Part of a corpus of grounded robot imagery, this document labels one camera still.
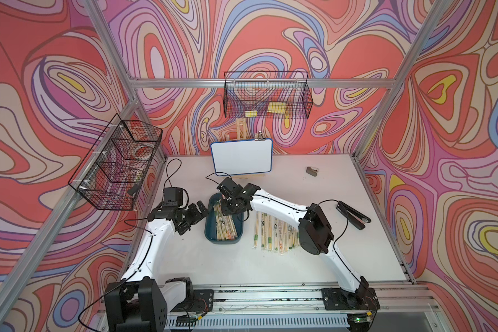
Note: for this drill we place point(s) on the black wire basket left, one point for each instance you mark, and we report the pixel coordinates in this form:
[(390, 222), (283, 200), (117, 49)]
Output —
[(112, 174)]

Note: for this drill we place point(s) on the teal plastic storage box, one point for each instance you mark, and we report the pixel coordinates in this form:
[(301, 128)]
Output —
[(210, 227)]

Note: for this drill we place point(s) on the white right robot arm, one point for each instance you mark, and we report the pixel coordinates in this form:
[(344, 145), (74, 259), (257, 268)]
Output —
[(314, 229)]

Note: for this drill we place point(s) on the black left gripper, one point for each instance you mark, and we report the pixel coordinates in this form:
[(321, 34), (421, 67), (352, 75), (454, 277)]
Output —
[(195, 215)]

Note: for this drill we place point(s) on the yellow sticky note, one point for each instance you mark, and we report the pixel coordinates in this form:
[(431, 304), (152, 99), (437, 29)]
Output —
[(277, 108)]

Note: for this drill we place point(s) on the black wire basket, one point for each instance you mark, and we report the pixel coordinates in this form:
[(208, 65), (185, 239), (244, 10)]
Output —
[(247, 93), (112, 174)]

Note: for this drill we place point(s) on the wooden whiteboard easel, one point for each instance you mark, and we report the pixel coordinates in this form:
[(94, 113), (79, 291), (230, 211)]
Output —
[(242, 134)]

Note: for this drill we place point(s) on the olive and white stapler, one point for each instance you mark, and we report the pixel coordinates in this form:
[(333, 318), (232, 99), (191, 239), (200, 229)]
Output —
[(312, 171)]

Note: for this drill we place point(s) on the green circuit board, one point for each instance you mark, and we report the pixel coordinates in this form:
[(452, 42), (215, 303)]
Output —
[(188, 321)]

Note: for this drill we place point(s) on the blue framed whiteboard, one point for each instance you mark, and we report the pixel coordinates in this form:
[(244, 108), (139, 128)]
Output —
[(252, 156)]

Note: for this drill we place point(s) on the wrapped chopsticks in box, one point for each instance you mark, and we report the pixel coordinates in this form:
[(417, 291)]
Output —
[(225, 226)]

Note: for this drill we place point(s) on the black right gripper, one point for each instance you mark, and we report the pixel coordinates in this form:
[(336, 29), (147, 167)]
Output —
[(225, 211)]

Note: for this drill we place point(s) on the chopsticks pair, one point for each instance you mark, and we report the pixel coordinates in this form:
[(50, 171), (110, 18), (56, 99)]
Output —
[(257, 230), (269, 233), (263, 237)]

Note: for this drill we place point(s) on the black wire basket back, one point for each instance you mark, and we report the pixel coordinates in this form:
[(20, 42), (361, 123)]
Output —
[(247, 93)]

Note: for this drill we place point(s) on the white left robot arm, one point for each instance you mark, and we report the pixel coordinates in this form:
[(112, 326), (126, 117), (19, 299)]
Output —
[(137, 302)]

